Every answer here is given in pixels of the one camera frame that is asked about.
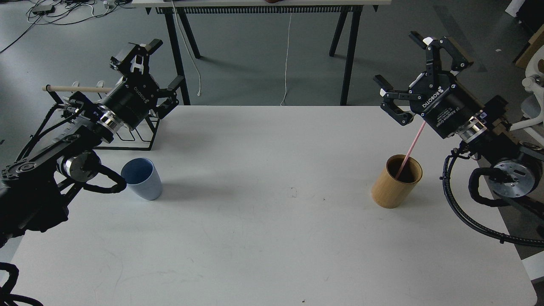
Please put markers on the pink chopstick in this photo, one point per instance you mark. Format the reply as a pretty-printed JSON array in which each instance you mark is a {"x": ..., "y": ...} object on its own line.
[{"x": 409, "y": 152}]

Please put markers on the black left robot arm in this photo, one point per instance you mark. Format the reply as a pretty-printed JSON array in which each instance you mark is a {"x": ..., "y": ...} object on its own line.
[{"x": 59, "y": 160}]

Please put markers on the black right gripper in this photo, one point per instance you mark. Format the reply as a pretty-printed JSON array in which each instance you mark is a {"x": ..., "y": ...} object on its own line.
[{"x": 446, "y": 104}]

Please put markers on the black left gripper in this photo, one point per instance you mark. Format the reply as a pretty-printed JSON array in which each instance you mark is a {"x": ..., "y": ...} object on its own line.
[{"x": 137, "y": 93}]

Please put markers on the black wire rack stand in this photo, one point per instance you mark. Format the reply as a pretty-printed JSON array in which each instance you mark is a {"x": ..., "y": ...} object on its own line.
[{"x": 93, "y": 124}]

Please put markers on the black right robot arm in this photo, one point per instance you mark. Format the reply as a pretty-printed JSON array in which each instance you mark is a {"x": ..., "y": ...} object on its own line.
[{"x": 515, "y": 167}]

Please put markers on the white chair base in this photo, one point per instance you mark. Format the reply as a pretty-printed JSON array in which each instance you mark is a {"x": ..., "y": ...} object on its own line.
[{"x": 532, "y": 106}]

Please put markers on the bamboo wooden cup holder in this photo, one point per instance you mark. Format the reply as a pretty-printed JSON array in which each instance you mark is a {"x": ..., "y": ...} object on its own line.
[{"x": 390, "y": 189}]

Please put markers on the background table with black legs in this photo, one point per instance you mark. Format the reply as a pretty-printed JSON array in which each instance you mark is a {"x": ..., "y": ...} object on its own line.
[{"x": 264, "y": 37}]

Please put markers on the light blue plastic cup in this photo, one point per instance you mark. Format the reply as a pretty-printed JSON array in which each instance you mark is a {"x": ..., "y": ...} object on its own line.
[{"x": 142, "y": 178}]

